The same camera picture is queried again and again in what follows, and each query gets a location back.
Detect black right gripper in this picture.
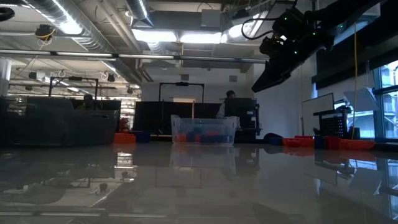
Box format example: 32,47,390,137
251,7,330,93

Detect small blue toy block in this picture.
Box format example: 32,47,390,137
187,130,201,143
214,134,233,144

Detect long orange toy block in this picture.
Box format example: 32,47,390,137
339,139,376,151
113,133,137,144

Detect dark grey translucent bin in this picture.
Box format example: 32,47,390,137
0,96,121,147

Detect person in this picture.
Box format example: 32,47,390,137
216,90,242,130
76,93,100,111

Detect whiteboard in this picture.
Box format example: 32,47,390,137
301,92,335,136

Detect ceiling light panel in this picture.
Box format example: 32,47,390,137
132,28,178,43
179,32,223,44

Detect grey ceiling box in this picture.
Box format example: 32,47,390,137
200,8,222,28

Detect clear plastic bin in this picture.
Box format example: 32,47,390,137
170,114,238,147

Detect black perforated cart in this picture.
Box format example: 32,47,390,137
313,106,361,140

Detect horizontal ceiling pipe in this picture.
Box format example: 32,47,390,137
0,49,269,65

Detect black partition panels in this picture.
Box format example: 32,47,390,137
132,101,225,135

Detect black ceiling device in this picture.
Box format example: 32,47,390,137
34,24,57,43

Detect white column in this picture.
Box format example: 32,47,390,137
0,57,12,96

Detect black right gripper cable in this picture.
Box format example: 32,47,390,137
241,17,279,40

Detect yellow hanging cable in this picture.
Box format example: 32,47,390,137
352,21,359,140

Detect black frame stand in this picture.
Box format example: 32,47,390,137
48,76,99,101
158,82,205,103

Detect silver rectangular duct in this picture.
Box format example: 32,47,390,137
334,2,382,47

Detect silver spiral duct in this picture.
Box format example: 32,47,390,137
23,0,116,54
126,0,155,27

